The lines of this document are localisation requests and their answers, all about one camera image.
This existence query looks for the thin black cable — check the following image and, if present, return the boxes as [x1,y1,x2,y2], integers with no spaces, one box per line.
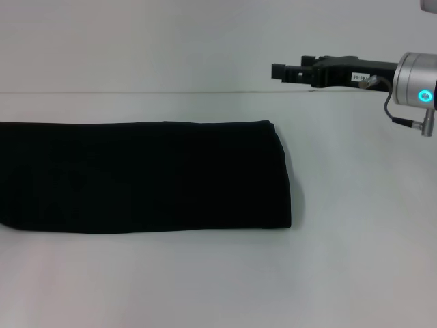
[369,76,435,138]

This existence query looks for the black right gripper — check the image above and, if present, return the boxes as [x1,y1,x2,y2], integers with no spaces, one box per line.
[270,55,401,91]

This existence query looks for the black shirt with pink print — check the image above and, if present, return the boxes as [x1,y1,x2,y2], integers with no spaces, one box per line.
[0,119,293,235]

